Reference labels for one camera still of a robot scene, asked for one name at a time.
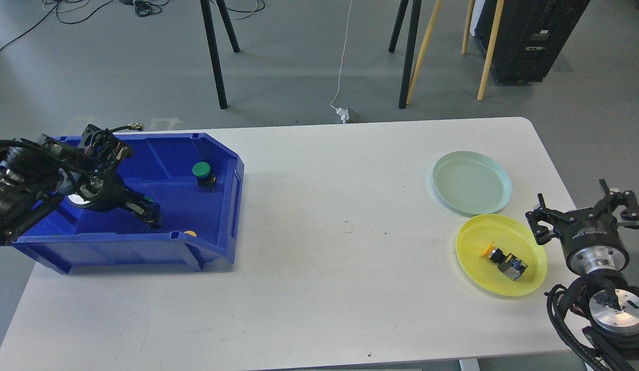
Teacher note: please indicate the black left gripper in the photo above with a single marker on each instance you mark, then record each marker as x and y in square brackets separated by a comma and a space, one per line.
[112, 193]

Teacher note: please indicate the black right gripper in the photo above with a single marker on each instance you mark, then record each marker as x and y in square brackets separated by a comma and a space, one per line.
[577, 231]

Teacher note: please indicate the yellow push button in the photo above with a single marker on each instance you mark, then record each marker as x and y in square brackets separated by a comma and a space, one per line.
[510, 265]

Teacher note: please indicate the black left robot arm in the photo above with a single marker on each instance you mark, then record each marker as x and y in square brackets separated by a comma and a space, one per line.
[35, 178]

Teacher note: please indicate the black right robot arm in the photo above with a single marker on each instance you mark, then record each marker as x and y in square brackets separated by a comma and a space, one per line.
[597, 315]

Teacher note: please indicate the green push button back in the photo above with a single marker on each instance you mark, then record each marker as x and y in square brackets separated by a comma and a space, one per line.
[205, 178]

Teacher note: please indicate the yellow plate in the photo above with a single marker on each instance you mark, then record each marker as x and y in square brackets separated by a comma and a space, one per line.
[512, 238]

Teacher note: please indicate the light green plate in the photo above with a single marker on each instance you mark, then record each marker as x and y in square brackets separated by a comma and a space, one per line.
[471, 183]

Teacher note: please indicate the blue plastic bin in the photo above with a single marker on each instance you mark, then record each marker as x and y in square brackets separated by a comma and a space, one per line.
[160, 168]

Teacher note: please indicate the black stool legs left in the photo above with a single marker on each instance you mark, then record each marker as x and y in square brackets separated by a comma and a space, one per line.
[213, 48]

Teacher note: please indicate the black and wood stool legs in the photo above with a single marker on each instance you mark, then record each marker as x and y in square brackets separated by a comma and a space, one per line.
[413, 63]

